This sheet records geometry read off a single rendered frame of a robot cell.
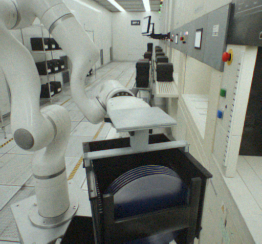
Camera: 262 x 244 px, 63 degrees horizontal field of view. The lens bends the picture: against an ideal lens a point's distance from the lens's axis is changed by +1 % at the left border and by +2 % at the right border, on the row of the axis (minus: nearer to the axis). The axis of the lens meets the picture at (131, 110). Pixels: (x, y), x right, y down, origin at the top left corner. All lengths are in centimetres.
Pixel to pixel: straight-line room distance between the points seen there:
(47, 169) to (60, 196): 13
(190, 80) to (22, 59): 190
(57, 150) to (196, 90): 185
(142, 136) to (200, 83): 202
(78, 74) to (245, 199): 73
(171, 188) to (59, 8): 55
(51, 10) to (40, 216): 74
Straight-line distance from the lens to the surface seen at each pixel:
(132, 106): 50
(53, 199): 92
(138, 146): 45
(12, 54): 77
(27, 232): 97
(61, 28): 67
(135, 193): 44
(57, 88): 538
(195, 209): 49
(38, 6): 71
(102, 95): 65
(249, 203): 93
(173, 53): 386
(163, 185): 45
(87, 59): 65
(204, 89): 245
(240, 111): 91
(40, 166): 84
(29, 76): 77
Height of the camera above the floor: 142
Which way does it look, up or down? 19 degrees down
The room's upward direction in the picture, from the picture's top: straight up
